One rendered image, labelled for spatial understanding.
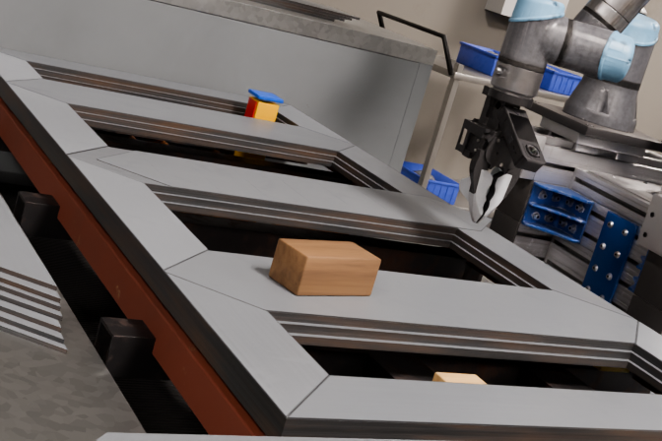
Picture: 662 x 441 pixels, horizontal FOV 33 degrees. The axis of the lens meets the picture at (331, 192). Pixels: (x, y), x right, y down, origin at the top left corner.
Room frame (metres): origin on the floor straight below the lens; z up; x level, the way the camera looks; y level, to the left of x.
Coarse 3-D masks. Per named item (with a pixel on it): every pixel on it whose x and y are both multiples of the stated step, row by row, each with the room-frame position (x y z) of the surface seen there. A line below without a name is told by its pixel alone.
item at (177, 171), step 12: (144, 156) 1.70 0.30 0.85; (156, 156) 1.73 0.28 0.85; (168, 156) 1.75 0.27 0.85; (156, 168) 1.64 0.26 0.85; (168, 168) 1.67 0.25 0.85; (180, 168) 1.69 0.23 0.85; (192, 168) 1.71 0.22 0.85; (168, 180) 1.60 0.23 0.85; (180, 180) 1.62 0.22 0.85; (192, 180) 1.64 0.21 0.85; (204, 180) 1.66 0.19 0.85; (216, 192) 1.61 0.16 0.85
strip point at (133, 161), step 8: (128, 152) 1.70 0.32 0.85; (136, 152) 1.71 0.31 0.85; (104, 160) 1.60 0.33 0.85; (112, 160) 1.62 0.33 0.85; (120, 160) 1.63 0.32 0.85; (128, 160) 1.64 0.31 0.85; (136, 160) 1.66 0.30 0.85; (144, 160) 1.67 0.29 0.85; (128, 168) 1.60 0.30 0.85; (136, 168) 1.61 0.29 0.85; (144, 168) 1.62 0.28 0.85; (152, 168) 1.64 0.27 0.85; (144, 176) 1.58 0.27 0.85; (152, 176) 1.59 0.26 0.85; (160, 176) 1.60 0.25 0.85; (168, 184) 1.57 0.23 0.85
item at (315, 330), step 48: (144, 96) 2.33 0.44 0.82; (192, 96) 2.40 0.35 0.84; (48, 144) 1.66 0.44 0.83; (240, 144) 2.10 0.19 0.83; (288, 144) 2.16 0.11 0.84; (96, 192) 1.44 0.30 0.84; (192, 192) 1.59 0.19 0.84; (432, 240) 1.80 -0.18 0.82; (192, 336) 1.10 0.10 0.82; (336, 336) 1.21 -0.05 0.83; (384, 336) 1.24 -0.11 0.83; (432, 336) 1.27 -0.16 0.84; (480, 336) 1.32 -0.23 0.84; (528, 336) 1.36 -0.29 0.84; (240, 384) 0.99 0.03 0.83; (288, 432) 0.91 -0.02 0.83; (336, 432) 0.94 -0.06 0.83; (384, 432) 0.96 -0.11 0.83; (432, 432) 0.99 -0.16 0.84; (480, 432) 1.02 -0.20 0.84; (528, 432) 1.05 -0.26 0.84; (576, 432) 1.08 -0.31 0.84; (624, 432) 1.12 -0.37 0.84
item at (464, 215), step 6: (438, 204) 1.98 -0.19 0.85; (444, 204) 1.99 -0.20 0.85; (450, 210) 1.96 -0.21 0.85; (456, 210) 1.97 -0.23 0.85; (462, 210) 1.99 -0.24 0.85; (462, 216) 1.94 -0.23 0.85; (468, 216) 1.95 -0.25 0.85; (468, 222) 1.90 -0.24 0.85; (474, 222) 1.91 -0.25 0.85; (480, 222) 1.92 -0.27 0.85; (486, 222) 1.94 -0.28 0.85; (480, 228) 1.88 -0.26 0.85
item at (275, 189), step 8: (232, 168) 1.79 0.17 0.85; (240, 168) 1.81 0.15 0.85; (248, 168) 1.83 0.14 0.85; (248, 176) 1.77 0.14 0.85; (256, 176) 1.78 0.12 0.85; (264, 176) 1.80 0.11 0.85; (272, 176) 1.82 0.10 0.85; (256, 184) 1.73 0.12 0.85; (264, 184) 1.75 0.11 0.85; (272, 184) 1.76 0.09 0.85; (280, 184) 1.78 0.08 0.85; (264, 192) 1.69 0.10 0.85; (272, 192) 1.71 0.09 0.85; (280, 192) 1.72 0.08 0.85; (288, 192) 1.74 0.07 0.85; (296, 192) 1.75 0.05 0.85; (272, 200) 1.66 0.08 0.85; (280, 200) 1.67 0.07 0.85; (288, 200) 1.69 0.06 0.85; (296, 200) 1.70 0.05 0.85; (304, 200) 1.72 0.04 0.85
